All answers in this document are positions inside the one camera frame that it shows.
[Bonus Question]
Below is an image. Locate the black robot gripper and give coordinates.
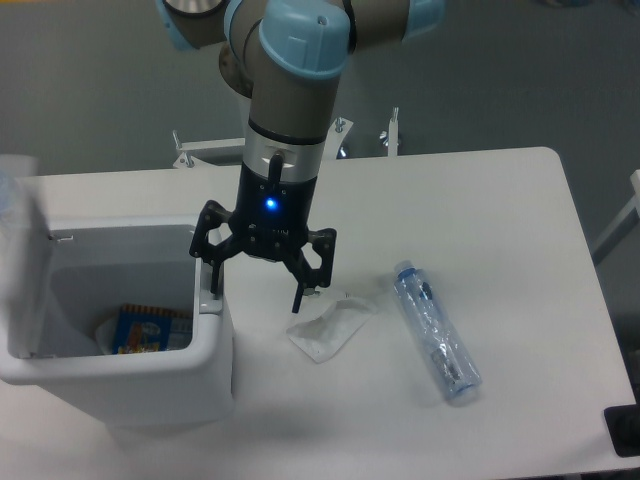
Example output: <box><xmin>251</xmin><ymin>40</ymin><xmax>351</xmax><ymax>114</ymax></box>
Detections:
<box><xmin>188</xmin><ymin>162</ymin><xmax>338</xmax><ymax>314</ymax></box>

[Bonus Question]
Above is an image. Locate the grey trash can push button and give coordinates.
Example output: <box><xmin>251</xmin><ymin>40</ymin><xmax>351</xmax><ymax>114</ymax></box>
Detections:
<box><xmin>197</xmin><ymin>260</ymin><xmax>223</xmax><ymax>314</ymax></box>

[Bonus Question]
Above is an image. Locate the white plastic trash can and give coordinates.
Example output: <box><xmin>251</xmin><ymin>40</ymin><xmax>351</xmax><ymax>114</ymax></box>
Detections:
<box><xmin>1</xmin><ymin>216</ymin><xmax>234</xmax><ymax>426</ymax></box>

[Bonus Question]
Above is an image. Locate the white trash can lid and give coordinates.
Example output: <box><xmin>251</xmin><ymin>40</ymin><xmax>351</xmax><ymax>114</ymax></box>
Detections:
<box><xmin>1</xmin><ymin>154</ymin><xmax>53</xmax><ymax>358</ymax></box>

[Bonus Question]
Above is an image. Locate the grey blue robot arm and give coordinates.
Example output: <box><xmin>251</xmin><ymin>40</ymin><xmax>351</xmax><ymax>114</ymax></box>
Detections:
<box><xmin>156</xmin><ymin>1</ymin><xmax>446</xmax><ymax>295</ymax></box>

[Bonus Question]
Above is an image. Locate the torn white plastic wrapper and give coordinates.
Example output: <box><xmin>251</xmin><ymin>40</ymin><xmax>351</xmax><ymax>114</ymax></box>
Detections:
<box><xmin>286</xmin><ymin>290</ymin><xmax>378</xmax><ymax>364</ymax></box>

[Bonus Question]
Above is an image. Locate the blue snack packet in bin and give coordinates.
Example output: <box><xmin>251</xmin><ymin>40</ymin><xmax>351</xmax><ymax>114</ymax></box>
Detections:
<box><xmin>111</xmin><ymin>304</ymin><xmax>193</xmax><ymax>355</ymax></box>

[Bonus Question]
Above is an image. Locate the clear blue plastic bottle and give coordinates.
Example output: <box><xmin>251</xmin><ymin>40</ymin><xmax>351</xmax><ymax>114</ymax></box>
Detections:
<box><xmin>393</xmin><ymin>260</ymin><xmax>482</xmax><ymax>402</ymax></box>

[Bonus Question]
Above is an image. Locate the black object at table corner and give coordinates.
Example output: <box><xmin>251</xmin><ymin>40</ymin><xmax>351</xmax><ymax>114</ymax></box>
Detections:
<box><xmin>604</xmin><ymin>404</ymin><xmax>639</xmax><ymax>458</ymax></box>

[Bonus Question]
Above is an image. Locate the white table clamp bracket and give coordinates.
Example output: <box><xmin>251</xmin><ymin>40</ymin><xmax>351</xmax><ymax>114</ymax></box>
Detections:
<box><xmin>379</xmin><ymin>106</ymin><xmax>402</xmax><ymax>157</ymax></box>

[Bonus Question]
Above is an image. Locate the white frame at right edge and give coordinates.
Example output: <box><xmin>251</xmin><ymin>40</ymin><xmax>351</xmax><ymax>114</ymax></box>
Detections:
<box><xmin>591</xmin><ymin>170</ymin><xmax>639</xmax><ymax>266</ymax></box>

